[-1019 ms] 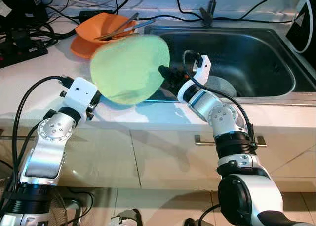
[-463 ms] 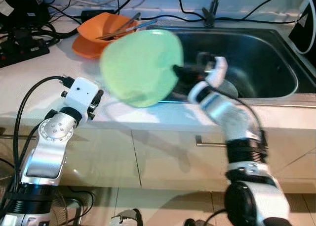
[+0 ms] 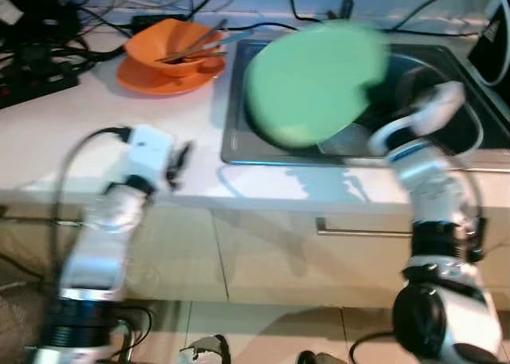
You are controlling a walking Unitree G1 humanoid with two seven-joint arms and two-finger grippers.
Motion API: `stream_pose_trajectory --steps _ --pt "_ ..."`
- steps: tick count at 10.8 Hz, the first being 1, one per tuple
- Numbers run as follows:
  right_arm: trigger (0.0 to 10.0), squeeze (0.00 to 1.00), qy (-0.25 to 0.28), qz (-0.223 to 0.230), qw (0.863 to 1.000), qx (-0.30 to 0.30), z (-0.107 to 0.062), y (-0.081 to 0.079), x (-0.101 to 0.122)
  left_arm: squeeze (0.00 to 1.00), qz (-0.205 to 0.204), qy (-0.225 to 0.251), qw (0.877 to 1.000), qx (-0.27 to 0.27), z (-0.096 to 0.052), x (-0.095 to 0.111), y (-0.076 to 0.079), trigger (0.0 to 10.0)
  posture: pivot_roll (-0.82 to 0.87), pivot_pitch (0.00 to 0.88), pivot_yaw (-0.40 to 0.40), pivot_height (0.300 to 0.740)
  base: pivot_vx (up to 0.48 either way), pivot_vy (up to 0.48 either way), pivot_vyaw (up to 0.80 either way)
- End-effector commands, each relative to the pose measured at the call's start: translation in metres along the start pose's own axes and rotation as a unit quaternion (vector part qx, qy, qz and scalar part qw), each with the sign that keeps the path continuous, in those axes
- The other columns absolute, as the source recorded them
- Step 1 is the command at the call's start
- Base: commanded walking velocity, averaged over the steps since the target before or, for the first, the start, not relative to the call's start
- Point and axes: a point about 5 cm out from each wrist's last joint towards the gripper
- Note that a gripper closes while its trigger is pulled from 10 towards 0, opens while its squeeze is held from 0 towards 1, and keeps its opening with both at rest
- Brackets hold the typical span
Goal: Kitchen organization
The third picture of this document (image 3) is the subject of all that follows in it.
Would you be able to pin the black electronics box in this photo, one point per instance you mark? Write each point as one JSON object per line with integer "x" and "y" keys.
{"x": 40, "y": 17}

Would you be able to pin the chrome sink faucet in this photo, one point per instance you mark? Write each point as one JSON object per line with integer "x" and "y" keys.
{"x": 349, "y": 1}

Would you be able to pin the light green plate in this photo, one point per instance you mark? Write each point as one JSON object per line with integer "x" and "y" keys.
{"x": 311, "y": 85}

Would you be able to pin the small black power adapter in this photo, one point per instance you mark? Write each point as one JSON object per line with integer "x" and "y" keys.
{"x": 150, "y": 19}

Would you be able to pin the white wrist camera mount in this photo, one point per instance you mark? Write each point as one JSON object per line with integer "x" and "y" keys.
{"x": 434, "y": 105}
{"x": 147, "y": 153}

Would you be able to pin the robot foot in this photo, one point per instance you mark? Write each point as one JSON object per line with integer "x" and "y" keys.
{"x": 209, "y": 352}
{"x": 319, "y": 358}

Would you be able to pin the black power strip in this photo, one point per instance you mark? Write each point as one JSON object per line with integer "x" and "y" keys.
{"x": 40, "y": 81}

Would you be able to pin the cream sink cabinet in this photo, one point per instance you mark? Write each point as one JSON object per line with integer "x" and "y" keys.
{"x": 263, "y": 260}

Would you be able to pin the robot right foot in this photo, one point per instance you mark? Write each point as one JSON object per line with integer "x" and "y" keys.
{"x": 319, "y": 358}

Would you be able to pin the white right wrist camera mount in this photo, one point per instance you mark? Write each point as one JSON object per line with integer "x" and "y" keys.
{"x": 434, "y": 105}

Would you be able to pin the grey metal utensil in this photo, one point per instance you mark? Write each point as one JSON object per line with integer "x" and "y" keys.
{"x": 209, "y": 36}

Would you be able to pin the black countertop appliance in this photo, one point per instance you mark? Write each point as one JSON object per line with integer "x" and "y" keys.
{"x": 478, "y": 61}

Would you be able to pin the orange bowl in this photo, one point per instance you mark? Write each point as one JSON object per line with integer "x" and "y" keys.
{"x": 151, "y": 49}

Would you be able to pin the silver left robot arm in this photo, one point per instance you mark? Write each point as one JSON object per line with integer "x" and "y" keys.
{"x": 96, "y": 252}

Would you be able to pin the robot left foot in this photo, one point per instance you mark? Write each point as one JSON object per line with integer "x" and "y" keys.
{"x": 209, "y": 352}

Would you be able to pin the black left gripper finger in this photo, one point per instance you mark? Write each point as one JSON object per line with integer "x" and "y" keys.
{"x": 186, "y": 154}

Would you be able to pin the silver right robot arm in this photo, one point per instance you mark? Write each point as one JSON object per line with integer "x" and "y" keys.
{"x": 446, "y": 316}

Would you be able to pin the orange plate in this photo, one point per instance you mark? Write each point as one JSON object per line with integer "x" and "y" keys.
{"x": 135, "y": 81}

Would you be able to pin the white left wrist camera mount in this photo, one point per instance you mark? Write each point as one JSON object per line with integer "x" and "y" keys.
{"x": 147, "y": 153}

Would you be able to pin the wooden chopstick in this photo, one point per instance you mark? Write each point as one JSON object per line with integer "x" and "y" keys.
{"x": 183, "y": 59}

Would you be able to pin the stainless steel sink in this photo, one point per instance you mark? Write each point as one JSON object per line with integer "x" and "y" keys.
{"x": 478, "y": 125}

